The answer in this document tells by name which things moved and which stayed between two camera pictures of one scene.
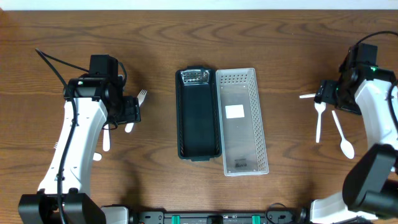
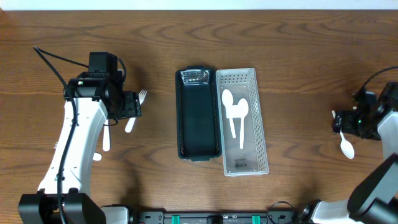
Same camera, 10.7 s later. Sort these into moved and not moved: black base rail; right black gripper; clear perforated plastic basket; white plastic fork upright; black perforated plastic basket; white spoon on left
Moved: right black gripper
Not moved: clear perforated plastic basket; white plastic fork upright; white spoon on left; black perforated plastic basket; black base rail
